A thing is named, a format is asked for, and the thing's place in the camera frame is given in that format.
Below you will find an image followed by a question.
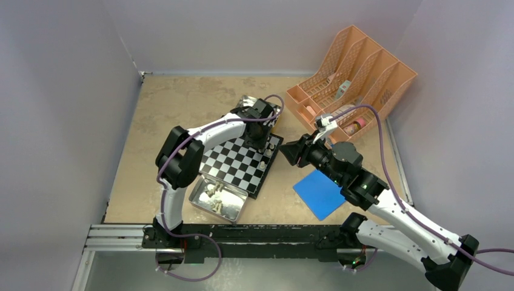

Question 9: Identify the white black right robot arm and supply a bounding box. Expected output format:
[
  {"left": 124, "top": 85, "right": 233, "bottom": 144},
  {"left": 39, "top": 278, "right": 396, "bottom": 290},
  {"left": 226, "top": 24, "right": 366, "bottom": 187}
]
[{"left": 278, "top": 134, "right": 479, "bottom": 290}]

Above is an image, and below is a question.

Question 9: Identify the blue mat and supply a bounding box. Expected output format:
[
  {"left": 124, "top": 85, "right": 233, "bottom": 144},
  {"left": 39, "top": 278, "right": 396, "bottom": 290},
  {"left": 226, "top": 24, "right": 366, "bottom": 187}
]
[{"left": 293, "top": 170, "right": 345, "bottom": 221}]

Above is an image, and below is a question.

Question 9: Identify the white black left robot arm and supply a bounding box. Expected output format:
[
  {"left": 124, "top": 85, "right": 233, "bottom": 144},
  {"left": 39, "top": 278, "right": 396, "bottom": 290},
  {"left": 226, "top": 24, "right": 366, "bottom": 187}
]
[{"left": 152, "top": 98, "right": 283, "bottom": 248}]

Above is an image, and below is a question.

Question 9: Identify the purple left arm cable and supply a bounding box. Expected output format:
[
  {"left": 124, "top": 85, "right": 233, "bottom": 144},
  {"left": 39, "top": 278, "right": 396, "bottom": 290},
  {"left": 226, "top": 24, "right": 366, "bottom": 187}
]
[{"left": 154, "top": 94, "right": 285, "bottom": 282}]

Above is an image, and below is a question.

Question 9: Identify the silver lilac metal tin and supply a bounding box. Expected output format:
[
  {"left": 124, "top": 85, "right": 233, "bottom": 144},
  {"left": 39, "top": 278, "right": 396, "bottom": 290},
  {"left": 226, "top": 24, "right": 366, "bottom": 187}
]
[{"left": 189, "top": 175, "right": 249, "bottom": 225}]

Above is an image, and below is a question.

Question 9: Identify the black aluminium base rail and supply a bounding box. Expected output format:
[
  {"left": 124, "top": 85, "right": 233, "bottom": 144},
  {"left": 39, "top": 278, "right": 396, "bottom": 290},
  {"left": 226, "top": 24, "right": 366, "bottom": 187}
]
[{"left": 72, "top": 222, "right": 447, "bottom": 291}]

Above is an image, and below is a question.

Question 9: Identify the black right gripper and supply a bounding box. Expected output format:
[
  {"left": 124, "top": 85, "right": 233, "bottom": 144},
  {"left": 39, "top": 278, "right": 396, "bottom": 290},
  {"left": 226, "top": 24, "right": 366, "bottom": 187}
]
[{"left": 279, "top": 130, "right": 345, "bottom": 186}]

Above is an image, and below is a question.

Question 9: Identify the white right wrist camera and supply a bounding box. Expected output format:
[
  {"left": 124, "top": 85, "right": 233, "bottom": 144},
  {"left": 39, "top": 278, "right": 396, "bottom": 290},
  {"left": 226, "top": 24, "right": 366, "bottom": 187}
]
[{"left": 313, "top": 113, "right": 338, "bottom": 142}]

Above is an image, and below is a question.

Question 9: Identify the yellow metal tin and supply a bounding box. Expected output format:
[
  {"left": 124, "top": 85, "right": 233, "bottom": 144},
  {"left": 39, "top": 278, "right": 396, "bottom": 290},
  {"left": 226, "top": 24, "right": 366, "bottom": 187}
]
[{"left": 230, "top": 94, "right": 285, "bottom": 131}]

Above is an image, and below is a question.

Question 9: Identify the white chess pieces pile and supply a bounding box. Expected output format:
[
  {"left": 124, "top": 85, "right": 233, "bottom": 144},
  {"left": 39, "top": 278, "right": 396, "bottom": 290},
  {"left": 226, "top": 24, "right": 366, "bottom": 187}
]
[{"left": 206, "top": 181, "right": 224, "bottom": 215}]

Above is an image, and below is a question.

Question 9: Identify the black white chess board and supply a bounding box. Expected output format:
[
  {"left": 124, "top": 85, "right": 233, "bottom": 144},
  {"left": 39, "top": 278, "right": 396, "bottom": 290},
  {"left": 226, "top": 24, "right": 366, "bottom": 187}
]
[{"left": 199, "top": 134, "right": 284, "bottom": 199}]

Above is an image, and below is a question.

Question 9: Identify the pink desk file organizer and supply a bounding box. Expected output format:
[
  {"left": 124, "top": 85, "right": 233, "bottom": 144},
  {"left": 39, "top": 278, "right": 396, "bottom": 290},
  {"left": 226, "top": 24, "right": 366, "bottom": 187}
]
[{"left": 285, "top": 25, "right": 418, "bottom": 143}]

